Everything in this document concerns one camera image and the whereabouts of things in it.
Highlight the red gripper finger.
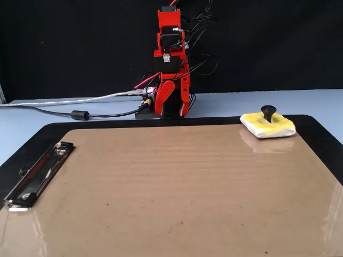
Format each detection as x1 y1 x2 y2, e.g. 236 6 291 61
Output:
154 79 176 116
178 73 191 117

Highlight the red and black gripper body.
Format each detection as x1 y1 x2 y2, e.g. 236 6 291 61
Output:
154 49 190 81

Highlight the yellow sponge with black knob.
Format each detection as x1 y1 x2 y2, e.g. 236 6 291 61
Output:
239 105 297 139

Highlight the controller circuit board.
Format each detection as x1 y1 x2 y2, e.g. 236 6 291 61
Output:
141 86 159 99

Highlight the black backdrop cloth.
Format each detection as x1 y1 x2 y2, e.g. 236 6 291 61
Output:
0 0 343 104

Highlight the brown clipboard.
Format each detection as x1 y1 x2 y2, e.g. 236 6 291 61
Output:
0 123 343 257

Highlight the silver metal clipboard clip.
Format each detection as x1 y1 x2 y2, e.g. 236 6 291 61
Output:
2 141 75 213

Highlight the red wire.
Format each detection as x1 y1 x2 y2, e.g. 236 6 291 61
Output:
133 71 162 90

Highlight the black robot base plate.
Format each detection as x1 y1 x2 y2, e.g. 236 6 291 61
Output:
135 104 188 120

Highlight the black servo wire bundle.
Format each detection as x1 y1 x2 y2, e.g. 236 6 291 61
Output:
178 0 221 113

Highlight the black power cable with ferrite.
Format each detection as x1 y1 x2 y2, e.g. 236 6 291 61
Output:
23 99 151 122

